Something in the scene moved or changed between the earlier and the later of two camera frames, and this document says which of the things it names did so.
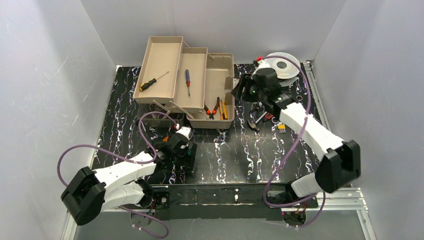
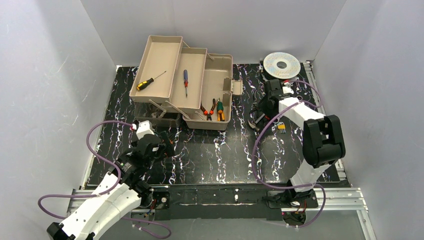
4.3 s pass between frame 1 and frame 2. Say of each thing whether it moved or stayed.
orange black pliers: moved
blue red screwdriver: moved
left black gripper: moved
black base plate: stayed
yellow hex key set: stayed
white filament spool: stayed
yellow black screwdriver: moved
